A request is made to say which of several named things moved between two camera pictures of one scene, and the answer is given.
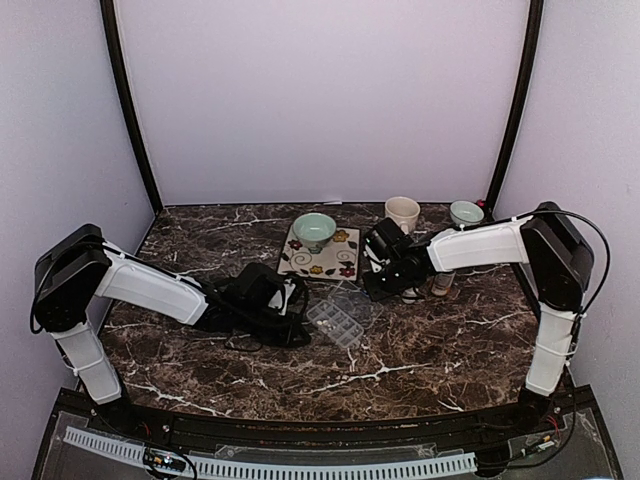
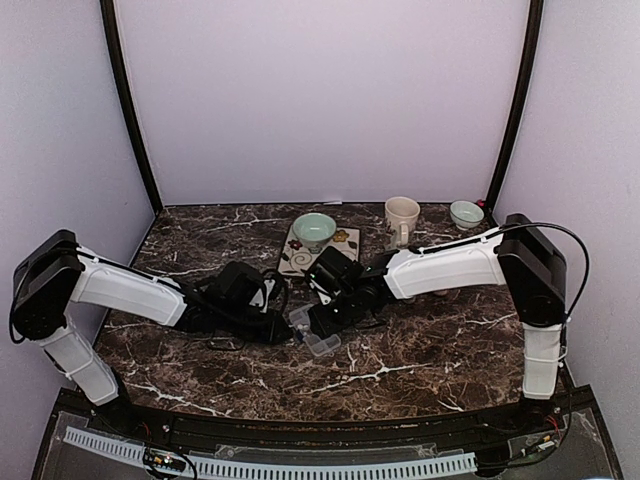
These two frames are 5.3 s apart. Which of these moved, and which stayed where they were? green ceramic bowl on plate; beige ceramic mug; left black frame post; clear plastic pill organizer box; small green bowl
Moved: clear plastic pill organizer box
Stayed: green ceramic bowl on plate; small green bowl; left black frame post; beige ceramic mug
